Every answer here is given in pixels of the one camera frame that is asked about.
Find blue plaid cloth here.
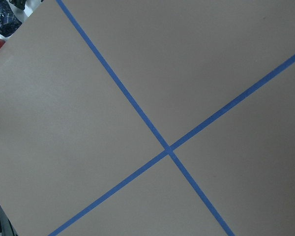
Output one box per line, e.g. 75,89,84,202
0,0,22,37

